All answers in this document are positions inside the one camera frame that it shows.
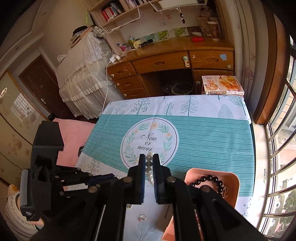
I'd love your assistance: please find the pink bed blanket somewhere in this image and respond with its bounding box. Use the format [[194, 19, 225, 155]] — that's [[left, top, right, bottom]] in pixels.
[[53, 118, 95, 167]]

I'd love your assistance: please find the wooden desk with drawers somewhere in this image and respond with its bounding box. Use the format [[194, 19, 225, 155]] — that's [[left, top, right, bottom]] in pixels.
[[108, 37, 234, 99]]

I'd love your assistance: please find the person's left hand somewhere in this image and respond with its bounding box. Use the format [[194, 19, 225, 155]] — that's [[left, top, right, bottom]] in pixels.
[[29, 218, 45, 230]]

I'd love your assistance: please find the black bead bracelet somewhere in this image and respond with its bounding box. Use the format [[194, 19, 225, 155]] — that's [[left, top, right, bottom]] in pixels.
[[189, 174, 228, 197]]

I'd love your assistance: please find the white charger with cable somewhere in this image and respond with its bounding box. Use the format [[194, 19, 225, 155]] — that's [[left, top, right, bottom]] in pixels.
[[102, 54, 121, 111]]

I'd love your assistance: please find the red box on desk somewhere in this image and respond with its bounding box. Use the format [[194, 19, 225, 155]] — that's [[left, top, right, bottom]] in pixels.
[[191, 36, 205, 43]]

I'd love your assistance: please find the dark wooden door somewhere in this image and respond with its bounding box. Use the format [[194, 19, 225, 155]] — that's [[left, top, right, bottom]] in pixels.
[[18, 55, 74, 119]]

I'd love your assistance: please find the white pearl bracelet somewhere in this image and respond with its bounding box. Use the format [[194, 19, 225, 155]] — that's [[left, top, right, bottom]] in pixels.
[[145, 151, 155, 186]]

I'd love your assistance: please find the small ring red gem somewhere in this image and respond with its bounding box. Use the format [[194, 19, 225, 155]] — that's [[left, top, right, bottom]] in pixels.
[[138, 214, 147, 222]]

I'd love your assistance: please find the beige curtain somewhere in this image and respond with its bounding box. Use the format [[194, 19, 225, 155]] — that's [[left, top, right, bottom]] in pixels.
[[219, 1, 259, 105]]

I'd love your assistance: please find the wooden wall bookshelf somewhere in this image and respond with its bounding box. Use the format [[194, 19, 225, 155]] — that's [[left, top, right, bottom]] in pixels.
[[83, 1, 207, 33]]

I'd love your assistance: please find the paper cup on desk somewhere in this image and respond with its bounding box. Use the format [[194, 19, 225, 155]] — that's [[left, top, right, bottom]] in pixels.
[[207, 21, 220, 41]]

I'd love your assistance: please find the window with metal grille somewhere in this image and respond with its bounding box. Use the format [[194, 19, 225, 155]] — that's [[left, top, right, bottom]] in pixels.
[[259, 40, 295, 240]]

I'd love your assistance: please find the cookbook with bread cover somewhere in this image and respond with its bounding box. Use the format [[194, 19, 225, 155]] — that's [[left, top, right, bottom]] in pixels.
[[202, 75, 244, 96]]

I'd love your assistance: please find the white lace covered furniture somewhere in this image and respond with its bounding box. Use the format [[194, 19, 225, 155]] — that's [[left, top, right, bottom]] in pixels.
[[56, 32, 123, 120]]

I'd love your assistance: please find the orange plastic tray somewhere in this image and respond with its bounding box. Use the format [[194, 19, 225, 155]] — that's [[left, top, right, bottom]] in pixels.
[[162, 167, 243, 240]]

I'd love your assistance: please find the tree pattern tablecloth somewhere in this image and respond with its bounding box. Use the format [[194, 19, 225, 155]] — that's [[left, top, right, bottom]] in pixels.
[[76, 94, 256, 241]]

